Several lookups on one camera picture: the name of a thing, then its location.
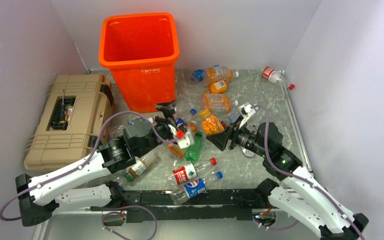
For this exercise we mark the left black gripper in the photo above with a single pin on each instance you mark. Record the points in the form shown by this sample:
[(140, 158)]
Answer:
[(168, 110)]

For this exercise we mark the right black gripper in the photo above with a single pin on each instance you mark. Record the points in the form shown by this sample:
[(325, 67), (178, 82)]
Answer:
[(220, 140)]

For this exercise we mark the orange soda bottle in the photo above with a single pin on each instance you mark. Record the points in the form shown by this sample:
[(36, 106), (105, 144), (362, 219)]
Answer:
[(211, 125)]

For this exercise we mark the green plastic bottle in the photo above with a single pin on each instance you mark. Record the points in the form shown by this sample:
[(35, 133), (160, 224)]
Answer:
[(193, 152)]

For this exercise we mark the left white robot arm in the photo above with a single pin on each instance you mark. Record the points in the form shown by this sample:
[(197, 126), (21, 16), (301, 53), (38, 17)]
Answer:
[(42, 196)]

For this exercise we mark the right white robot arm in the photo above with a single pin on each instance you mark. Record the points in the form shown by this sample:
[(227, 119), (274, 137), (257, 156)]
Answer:
[(294, 190)]

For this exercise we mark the orange plastic bin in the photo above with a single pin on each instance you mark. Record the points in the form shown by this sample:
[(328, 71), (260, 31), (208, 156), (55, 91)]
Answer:
[(140, 50)]

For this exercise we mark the pepsi bottle centre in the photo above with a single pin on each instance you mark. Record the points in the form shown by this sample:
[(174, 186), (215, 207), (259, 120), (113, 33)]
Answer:
[(185, 117)]

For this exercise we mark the pepsi bottle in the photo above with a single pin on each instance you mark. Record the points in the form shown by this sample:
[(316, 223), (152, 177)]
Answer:
[(192, 189), (185, 117)]

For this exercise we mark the orange tea bottle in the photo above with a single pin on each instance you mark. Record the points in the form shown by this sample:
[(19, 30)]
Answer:
[(174, 148)]

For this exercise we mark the clear purple label bottle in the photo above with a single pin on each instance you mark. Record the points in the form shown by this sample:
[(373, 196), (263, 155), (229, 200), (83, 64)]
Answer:
[(233, 116)]

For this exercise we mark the wide orange label bottle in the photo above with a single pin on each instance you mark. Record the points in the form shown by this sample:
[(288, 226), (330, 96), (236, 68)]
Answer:
[(218, 104)]

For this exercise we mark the blue crushed bottle far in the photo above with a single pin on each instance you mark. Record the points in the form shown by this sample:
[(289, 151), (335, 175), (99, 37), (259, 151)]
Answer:
[(197, 76)]

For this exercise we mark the red label cola bottle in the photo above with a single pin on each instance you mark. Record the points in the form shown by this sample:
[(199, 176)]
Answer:
[(190, 171)]

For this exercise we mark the small orange bottle far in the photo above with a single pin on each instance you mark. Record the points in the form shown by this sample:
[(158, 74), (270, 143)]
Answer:
[(218, 87)]

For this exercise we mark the pepsi bottle front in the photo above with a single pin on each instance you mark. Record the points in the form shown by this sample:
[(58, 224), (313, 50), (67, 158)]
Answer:
[(192, 189)]

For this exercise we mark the large orange juice bottle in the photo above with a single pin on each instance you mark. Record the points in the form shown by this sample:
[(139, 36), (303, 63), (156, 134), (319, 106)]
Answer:
[(219, 73)]

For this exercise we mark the brown tea bottle green cap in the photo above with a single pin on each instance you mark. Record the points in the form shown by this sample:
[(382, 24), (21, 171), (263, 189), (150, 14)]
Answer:
[(142, 164)]

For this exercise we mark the red label bottle far corner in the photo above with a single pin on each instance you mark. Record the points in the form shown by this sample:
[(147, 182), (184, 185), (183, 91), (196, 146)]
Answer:
[(276, 77)]

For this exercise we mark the tan tool case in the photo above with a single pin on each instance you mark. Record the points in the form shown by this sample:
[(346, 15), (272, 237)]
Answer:
[(72, 121)]

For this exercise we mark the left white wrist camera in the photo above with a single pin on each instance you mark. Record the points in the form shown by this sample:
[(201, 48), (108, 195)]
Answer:
[(184, 139)]

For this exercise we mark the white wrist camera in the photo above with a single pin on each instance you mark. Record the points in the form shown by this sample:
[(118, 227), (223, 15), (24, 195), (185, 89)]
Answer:
[(184, 139), (247, 111)]

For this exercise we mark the adjustable wrench red handle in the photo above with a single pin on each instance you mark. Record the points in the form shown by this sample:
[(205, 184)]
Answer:
[(247, 153)]

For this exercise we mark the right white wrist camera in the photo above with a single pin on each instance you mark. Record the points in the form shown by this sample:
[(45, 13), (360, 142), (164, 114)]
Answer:
[(247, 111)]

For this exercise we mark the black base frame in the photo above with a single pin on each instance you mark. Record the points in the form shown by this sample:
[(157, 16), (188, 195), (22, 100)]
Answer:
[(239, 204)]

